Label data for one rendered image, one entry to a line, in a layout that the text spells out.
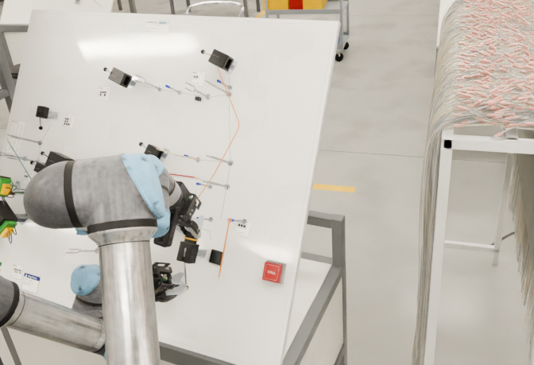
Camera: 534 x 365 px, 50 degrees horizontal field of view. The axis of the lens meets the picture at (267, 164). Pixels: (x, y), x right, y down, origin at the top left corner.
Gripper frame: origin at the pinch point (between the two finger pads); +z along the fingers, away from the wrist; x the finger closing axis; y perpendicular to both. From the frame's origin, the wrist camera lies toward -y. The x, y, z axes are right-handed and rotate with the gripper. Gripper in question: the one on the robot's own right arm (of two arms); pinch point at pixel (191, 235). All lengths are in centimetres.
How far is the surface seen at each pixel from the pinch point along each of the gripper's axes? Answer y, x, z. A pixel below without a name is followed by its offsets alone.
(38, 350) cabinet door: -42, 67, 49
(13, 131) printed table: 20, 84, -1
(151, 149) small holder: 19.8, 20.3, -9.4
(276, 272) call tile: -1.9, -26.8, 4.9
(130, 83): 41, 39, -12
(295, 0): 381, 168, 276
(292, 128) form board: 36.4, -20.5, -9.2
